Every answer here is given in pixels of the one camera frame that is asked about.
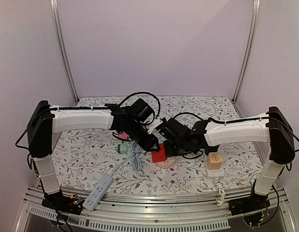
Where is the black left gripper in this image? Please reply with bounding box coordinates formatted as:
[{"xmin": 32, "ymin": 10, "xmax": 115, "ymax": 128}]
[{"xmin": 127, "ymin": 121, "xmax": 161, "ymax": 153}]

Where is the red cube adapter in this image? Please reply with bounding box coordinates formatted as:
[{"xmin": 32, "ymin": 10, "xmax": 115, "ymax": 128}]
[{"xmin": 151, "ymin": 144, "xmax": 166, "ymax": 163}]

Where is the round pink socket base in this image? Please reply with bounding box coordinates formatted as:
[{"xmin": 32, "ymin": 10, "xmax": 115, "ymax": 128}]
[{"xmin": 155, "ymin": 158, "xmax": 176, "ymax": 169}]

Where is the light green plug adapter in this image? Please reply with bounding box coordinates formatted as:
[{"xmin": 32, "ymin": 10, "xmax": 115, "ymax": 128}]
[{"xmin": 117, "ymin": 144, "xmax": 131, "ymax": 155}]

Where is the pink plug adapter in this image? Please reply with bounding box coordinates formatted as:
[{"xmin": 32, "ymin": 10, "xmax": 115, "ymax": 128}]
[{"xmin": 116, "ymin": 132, "xmax": 130, "ymax": 141}]

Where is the grey blue power strip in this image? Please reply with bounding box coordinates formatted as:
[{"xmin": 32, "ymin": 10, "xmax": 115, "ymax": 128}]
[{"xmin": 83, "ymin": 175, "xmax": 113, "ymax": 212}]

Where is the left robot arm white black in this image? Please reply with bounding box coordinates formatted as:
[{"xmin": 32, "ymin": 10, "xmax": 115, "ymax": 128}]
[{"xmin": 15, "ymin": 99, "xmax": 160, "ymax": 210}]

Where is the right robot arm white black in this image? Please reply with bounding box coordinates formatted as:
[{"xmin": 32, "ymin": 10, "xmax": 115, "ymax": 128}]
[{"xmin": 159, "ymin": 107, "xmax": 299, "ymax": 211}]

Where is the beige cube adapter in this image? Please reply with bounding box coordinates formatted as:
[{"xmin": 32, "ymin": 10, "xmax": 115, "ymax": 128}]
[{"xmin": 207, "ymin": 152, "xmax": 223, "ymax": 170}]

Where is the floral patterned table mat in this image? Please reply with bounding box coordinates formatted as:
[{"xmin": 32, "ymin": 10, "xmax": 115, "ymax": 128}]
[{"xmin": 40, "ymin": 96, "xmax": 272, "ymax": 195}]

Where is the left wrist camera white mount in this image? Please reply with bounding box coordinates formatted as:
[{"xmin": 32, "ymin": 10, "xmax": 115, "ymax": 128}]
[{"xmin": 147, "ymin": 117, "xmax": 166, "ymax": 134}]

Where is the grey coiled power cable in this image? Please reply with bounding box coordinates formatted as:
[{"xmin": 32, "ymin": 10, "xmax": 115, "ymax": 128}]
[{"xmin": 108, "ymin": 142, "xmax": 147, "ymax": 178}]

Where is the white power cable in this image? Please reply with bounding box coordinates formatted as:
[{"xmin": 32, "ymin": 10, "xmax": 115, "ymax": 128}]
[{"xmin": 213, "ymin": 178, "xmax": 225, "ymax": 207}]

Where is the aluminium front rail base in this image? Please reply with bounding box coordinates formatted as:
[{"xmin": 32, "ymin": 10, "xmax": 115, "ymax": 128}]
[{"xmin": 16, "ymin": 187, "xmax": 299, "ymax": 232}]

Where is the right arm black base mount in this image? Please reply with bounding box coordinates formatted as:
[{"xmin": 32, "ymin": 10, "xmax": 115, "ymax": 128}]
[{"xmin": 228, "ymin": 194, "xmax": 270, "ymax": 216}]

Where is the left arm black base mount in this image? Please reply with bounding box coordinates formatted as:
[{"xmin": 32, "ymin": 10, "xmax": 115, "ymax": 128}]
[{"xmin": 42, "ymin": 194, "xmax": 85, "ymax": 215}]

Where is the right aluminium frame post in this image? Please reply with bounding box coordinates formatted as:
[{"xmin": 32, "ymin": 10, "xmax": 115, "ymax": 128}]
[{"xmin": 232, "ymin": 0, "xmax": 261, "ymax": 104}]

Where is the aluminium frame post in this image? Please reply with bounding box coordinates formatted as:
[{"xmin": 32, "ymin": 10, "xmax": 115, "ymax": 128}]
[
  {"xmin": 50, "ymin": 0, "xmax": 79, "ymax": 103},
  {"xmin": 232, "ymin": 0, "xmax": 261, "ymax": 104}
]

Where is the left aluminium frame post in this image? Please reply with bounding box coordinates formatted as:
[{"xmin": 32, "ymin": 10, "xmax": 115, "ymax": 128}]
[{"xmin": 50, "ymin": 0, "xmax": 79, "ymax": 103}]

